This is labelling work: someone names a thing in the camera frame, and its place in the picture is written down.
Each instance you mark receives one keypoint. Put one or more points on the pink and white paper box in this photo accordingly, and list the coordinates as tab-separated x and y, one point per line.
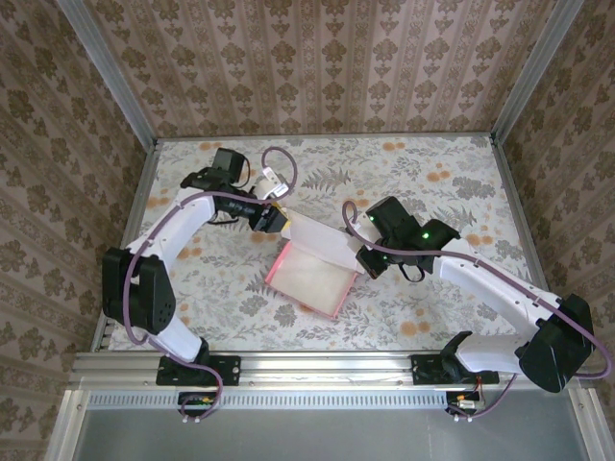
312	283

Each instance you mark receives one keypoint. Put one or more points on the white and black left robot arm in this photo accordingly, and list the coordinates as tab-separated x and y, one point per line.
163	230

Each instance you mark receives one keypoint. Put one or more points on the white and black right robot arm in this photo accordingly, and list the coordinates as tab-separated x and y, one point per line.
485	283

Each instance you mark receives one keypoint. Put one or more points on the small black connector box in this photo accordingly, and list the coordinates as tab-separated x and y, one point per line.
199	401
466	405

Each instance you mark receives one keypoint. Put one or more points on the grey metal panel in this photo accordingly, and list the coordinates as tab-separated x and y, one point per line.
312	437

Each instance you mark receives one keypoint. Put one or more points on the aluminium table side rail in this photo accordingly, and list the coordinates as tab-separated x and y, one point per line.
514	192
146	168

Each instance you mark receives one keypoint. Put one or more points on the thin aluminium table edge rail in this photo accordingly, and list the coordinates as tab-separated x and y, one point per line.
327	136

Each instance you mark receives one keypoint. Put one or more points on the long aluminium mounting rail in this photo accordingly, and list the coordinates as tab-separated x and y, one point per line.
327	367

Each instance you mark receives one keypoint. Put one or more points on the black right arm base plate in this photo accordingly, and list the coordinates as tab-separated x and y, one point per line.
423	370

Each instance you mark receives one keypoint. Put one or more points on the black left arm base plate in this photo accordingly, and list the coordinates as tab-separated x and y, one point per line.
226	372

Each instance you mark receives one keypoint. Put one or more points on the aluminium frame post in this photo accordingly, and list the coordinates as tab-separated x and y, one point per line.
105	62
537	62

